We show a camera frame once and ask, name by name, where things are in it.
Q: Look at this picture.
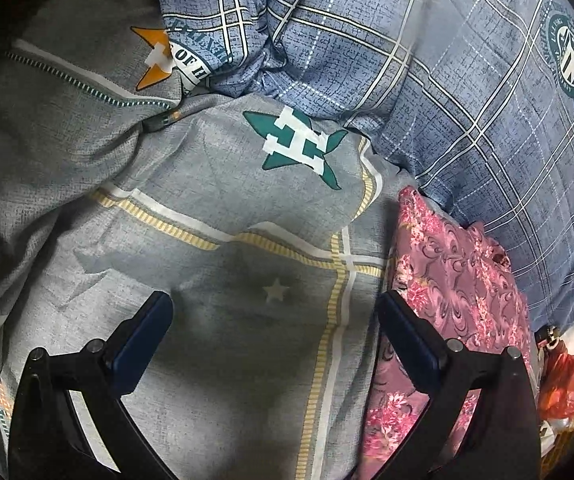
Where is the red plastic bag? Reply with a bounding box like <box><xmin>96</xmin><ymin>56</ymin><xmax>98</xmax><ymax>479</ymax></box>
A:
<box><xmin>538</xmin><ymin>350</ymin><xmax>574</xmax><ymax>421</ymax></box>

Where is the grey printed bed sheet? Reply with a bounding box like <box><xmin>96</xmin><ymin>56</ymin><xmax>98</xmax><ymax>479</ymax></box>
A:
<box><xmin>0</xmin><ymin>0</ymin><xmax>404</xmax><ymax>480</ymax></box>

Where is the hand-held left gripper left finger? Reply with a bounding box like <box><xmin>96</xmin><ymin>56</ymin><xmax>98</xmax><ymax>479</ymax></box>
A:
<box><xmin>8</xmin><ymin>291</ymin><xmax>174</xmax><ymax>480</ymax></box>

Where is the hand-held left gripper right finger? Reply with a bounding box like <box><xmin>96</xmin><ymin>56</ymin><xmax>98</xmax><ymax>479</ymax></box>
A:
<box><xmin>378</xmin><ymin>290</ymin><xmax>542</xmax><ymax>480</ymax></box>

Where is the blue plaid quilt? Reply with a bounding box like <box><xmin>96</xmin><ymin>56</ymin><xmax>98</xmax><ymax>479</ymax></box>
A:
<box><xmin>157</xmin><ymin>0</ymin><xmax>574</xmax><ymax>333</ymax></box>

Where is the pink floral shirt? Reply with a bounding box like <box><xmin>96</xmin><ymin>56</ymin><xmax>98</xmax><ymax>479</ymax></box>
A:
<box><xmin>356</xmin><ymin>185</ymin><xmax>538</xmax><ymax>480</ymax></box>

